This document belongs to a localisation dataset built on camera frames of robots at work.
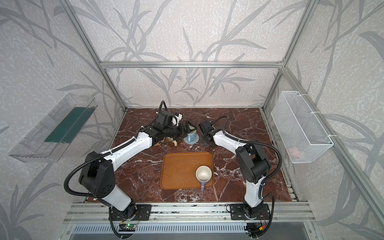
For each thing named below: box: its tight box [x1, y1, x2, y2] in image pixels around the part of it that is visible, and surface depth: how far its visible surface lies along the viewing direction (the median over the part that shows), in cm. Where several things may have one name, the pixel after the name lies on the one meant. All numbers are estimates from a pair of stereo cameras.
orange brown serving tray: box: [160, 152, 214, 190], surface depth 90 cm
